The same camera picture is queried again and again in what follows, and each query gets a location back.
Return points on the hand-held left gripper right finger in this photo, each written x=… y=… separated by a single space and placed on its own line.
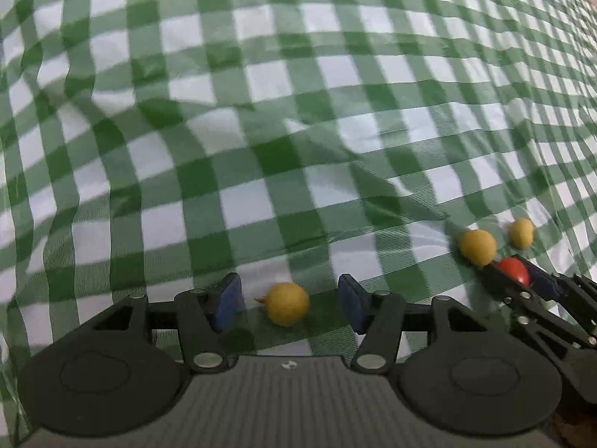
x=351 y=303

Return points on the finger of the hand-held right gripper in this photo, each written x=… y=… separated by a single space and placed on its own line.
x=543 y=282
x=506 y=287

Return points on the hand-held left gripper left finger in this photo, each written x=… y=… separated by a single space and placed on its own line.
x=229 y=301

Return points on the red tomato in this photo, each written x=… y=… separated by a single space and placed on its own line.
x=514 y=270

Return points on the yellow-green fruit with stem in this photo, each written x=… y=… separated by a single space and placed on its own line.
x=288 y=304

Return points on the round yellow-green fruit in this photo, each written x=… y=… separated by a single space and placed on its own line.
x=521 y=233
x=477 y=247

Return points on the green white checkered tablecloth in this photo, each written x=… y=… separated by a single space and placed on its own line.
x=233 y=126

